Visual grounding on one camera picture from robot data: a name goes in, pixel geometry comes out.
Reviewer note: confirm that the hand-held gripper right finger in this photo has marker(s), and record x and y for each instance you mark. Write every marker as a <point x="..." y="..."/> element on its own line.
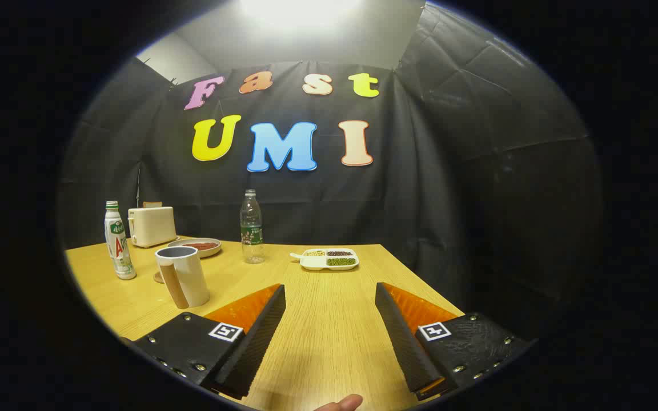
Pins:
<point x="403" y="342"/>

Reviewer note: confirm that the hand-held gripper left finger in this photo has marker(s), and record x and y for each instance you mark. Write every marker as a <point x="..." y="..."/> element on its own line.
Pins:
<point x="255" y="348"/>

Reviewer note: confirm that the round cork coaster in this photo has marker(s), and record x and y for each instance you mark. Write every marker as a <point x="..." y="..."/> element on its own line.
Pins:
<point x="158" y="278"/>

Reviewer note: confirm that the white juice bottle green label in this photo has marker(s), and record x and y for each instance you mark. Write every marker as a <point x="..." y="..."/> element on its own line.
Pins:
<point x="119" y="251"/>

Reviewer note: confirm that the clear plastic water bottle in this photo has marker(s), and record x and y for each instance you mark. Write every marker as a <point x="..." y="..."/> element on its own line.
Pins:
<point x="252" y="228"/>

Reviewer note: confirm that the wooden table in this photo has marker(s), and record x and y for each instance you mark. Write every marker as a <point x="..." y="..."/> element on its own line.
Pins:
<point x="329" y="308"/>

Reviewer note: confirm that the white divided tray with beans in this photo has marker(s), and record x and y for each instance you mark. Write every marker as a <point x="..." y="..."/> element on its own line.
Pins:
<point x="312" y="262"/>

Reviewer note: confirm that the round beige plate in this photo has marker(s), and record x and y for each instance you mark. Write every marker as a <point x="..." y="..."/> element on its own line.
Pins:
<point x="208" y="253"/>

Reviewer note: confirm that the red meat slices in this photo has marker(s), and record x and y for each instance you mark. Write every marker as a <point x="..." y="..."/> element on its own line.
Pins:
<point x="200" y="246"/>

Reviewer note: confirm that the black backdrop cloth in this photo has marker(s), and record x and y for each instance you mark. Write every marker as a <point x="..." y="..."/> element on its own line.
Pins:
<point x="420" y="188"/>

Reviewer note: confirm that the cream toaster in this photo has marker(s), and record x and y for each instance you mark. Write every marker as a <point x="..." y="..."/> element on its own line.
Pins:
<point x="152" y="226"/>

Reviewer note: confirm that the bread slice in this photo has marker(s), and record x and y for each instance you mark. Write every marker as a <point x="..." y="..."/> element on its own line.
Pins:
<point x="152" y="204"/>

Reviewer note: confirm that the ceiling light panel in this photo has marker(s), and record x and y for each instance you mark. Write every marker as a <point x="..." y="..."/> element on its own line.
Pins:
<point x="300" y="11"/>

